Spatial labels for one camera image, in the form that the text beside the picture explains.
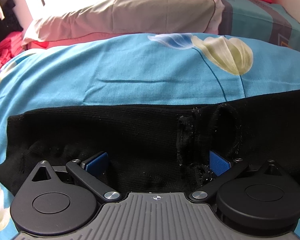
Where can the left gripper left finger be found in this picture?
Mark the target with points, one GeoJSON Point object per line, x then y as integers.
{"type": "Point", "coordinates": [56, 200]}

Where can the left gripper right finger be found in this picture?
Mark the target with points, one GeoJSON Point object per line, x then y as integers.
{"type": "Point", "coordinates": [251, 196]}

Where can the black knit pants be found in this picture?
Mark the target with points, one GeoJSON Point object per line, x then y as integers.
{"type": "Point", "coordinates": [156, 147]}

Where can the blue floral bed sheet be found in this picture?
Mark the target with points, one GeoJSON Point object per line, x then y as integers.
{"type": "Point", "coordinates": [146, 69]}

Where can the pink folded clothes pile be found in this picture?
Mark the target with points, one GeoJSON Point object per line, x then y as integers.
{"type": "Point", "coordinates": [10, 47]}

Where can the black hanging garment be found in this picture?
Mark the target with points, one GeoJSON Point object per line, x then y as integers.
{"type": "Point", "coordinates": [10, 22]}

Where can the teal grey striped pillow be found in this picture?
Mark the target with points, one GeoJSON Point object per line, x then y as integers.
{"type": "Point", "coordinates": [260, 20]}

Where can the beige pillow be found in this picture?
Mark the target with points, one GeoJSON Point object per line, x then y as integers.
{"type": "Point", "coordinates": [65, 20]}

